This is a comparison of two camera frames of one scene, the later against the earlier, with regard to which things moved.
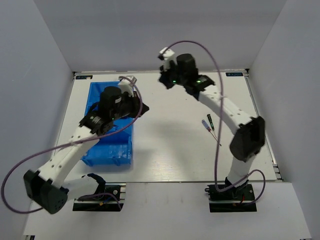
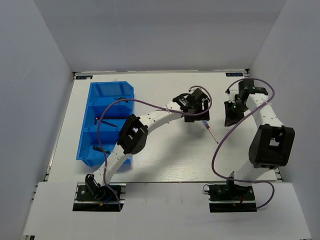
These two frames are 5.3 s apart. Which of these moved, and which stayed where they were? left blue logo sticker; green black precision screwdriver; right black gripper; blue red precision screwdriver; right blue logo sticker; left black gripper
Moved: left black gripper; green black precision screwdriver; right black gripper
Stayed: right blue logo sticker; blue red precision screwdriver; left blue logo sticker
